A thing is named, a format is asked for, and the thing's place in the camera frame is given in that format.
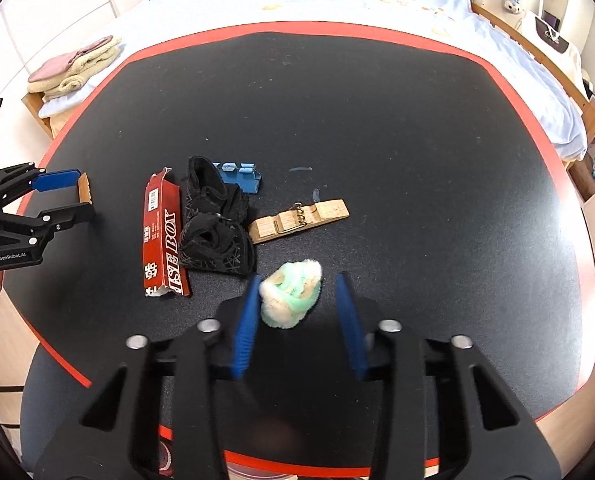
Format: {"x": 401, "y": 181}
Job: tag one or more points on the red cardboard box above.
{"x": 160, "y": 240}

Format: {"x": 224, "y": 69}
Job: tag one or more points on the folded beige fleece blanket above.
{"x": 87, "y": 67}

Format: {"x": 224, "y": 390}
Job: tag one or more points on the black patterned cloth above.
{"x": 217, "y": 240}

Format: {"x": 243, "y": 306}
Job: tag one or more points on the white wardrobe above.
{"x": 52, "y": 10}

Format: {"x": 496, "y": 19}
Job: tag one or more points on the blue packet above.
{"x": 250, "y": 182}

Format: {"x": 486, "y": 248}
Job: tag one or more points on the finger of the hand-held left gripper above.
{"x": 72, "y": 214}
{"x": 57, "y": 180}

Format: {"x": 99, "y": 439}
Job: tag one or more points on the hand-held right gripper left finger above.
{"x": 245, "y": 332}

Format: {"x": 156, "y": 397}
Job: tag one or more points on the small white plush toy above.
{"x": 512, "y": 6}

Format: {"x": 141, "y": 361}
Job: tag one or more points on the folded pink cloth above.
{"x": 57, "y": 66}

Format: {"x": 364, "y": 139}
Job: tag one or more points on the bed with light blue blanket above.
{"x": 327, "y": 5}

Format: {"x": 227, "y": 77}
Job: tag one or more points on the wooden clip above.
{"x": 327, "y": 212}

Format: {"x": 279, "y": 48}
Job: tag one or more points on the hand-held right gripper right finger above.
{"x": 350, "y": 327}

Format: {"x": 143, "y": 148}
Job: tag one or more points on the small brown cardboard piece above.
{"x": 84, "y": 189}

